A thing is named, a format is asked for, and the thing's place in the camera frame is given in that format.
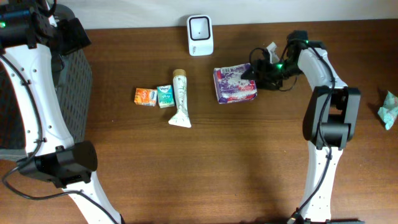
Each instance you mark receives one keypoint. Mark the red purple pads pack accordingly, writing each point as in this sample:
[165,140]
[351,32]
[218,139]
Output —
[230,87]

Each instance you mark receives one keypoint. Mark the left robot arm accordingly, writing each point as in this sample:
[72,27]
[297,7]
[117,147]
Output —
[45,103]

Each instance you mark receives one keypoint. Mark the orange tissue pocket pack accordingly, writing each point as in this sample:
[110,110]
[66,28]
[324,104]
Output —
[145,97]

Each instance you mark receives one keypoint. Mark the teal tissue pocket pack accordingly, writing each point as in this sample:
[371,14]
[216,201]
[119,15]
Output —
[165,96]

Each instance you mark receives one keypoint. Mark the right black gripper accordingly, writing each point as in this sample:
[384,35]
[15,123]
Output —
[272,84]

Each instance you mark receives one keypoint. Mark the mint green wipes pack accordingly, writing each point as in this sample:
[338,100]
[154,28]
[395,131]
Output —
[388,111]

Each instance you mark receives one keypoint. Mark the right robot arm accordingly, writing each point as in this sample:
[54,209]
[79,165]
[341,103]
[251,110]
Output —
[329,122]

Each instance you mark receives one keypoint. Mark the white tube with cork cap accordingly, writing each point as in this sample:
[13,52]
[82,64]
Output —
[181,118]

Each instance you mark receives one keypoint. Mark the dark grey plastic basket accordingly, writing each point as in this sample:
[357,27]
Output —
[72,75]

